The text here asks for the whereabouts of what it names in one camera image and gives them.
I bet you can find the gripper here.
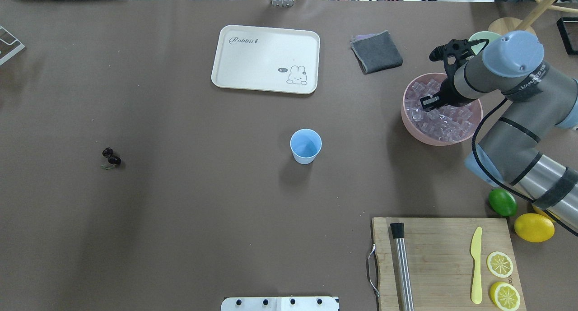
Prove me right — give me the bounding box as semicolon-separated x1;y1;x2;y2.
420;77;461;112

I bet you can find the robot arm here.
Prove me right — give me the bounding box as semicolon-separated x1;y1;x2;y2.
421;30;577;234

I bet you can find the pile of clear ice cubes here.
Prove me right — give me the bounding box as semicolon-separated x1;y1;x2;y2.
405;76;480;143

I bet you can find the light blue plastic cup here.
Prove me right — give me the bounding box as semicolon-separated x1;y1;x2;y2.
290;129;322;165

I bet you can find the dark cherries pair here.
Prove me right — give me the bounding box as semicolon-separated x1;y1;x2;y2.
101;147;122;170

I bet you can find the pink bowl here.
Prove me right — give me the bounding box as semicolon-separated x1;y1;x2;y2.
401;73;483;146

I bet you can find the mint green bowl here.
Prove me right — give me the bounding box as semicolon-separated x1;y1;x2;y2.
468;31;501;55

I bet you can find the wooden mug tree stand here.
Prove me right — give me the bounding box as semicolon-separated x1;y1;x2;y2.
487;0;578;35

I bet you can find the green lime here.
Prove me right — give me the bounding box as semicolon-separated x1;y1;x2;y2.
488;188;518;217

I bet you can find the yellow plastic knife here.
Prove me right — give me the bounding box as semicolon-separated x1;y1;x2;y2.
469;227;483;305

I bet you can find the cream rabbit tray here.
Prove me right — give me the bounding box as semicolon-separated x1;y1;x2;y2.
211;25;321;95

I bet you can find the bamboo cutting board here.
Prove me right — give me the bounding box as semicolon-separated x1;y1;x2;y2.
372;217;523;311

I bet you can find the yellow lemon right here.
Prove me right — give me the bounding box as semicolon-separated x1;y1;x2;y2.
514;213;555;243

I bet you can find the lemon slice lower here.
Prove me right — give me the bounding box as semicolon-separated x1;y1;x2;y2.
486;251;514;279

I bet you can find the steel muddler black tip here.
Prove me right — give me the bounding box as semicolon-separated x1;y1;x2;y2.
390;222;415;311

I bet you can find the lemon half upper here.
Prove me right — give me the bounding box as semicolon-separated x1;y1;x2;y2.
489;282;522;311

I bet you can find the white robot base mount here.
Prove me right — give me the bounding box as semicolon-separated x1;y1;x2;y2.
220;296;340;311

